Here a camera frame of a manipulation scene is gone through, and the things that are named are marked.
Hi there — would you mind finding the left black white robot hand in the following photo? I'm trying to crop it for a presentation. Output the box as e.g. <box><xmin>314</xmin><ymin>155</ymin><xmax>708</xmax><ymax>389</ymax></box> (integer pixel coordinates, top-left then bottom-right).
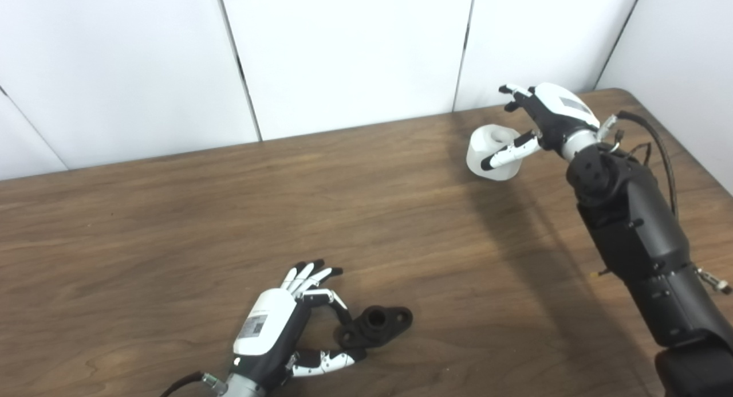
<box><xmin>232</xmin><ymin>260</ymin><xmax>367</xmax><ymax>386</ymax></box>

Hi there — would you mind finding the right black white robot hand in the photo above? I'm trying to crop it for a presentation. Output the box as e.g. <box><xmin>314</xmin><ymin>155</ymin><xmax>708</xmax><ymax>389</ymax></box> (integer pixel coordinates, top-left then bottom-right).
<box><xmin>481</xmin><ymin>83</ymin><xmax>601</xmax><ymax>172</ymax></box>

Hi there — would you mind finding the round white piece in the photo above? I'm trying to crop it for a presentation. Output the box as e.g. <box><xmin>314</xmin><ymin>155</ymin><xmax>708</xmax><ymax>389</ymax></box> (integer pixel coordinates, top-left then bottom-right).
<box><xmin>467</xmin><ymin>124</ymin><xmax>525</xmax><ymax>182</ymax></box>

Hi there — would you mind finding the black flanged holder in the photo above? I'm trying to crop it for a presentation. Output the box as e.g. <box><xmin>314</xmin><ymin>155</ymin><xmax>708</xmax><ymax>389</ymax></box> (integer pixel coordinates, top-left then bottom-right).
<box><xmin>337</xmin><ymin>305</ymin><xmax>413</xmax><ymax>349</ymax></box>

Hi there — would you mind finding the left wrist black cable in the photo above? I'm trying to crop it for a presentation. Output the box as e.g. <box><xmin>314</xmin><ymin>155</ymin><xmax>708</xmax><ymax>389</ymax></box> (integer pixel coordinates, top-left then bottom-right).
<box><xmin>159</xmin><ymin>371</ymin><xmax>228</xmax><ymax>397</ymax></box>

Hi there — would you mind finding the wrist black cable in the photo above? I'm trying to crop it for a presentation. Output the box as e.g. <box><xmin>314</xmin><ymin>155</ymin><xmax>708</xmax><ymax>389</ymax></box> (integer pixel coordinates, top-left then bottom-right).
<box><xmin>596</xmin><ymin>111</ymin><xmax>680</xmax><ymax>221</ymax></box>
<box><xmin>159</xmin><ymin>371</ymin><xmax>228</xmax><ymax>397</ymax></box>

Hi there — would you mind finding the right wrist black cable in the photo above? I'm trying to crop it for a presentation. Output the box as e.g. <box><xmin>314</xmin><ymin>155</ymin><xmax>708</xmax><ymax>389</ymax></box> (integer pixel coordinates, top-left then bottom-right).
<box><xmin>596</xmin><ymin>111</ymin><xmax>680</xmax><ymax>221</ymax></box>

